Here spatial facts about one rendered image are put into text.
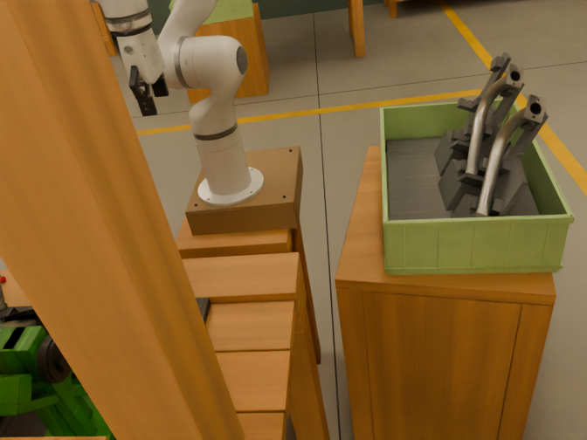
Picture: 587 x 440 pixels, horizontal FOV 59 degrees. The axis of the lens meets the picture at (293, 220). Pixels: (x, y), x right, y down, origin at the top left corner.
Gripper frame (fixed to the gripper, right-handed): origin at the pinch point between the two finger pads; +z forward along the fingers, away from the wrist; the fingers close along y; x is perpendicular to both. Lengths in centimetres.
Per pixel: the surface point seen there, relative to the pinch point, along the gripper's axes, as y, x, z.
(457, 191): 14, -67, 39
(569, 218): -6, -87, 34
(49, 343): -53, 6, 14
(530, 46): 344, -189, 130
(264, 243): 5.1, -15.2, 45.1
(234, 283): -15.0, -11.4, 40.0
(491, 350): -11, -73, 73
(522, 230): -5, -78, 38
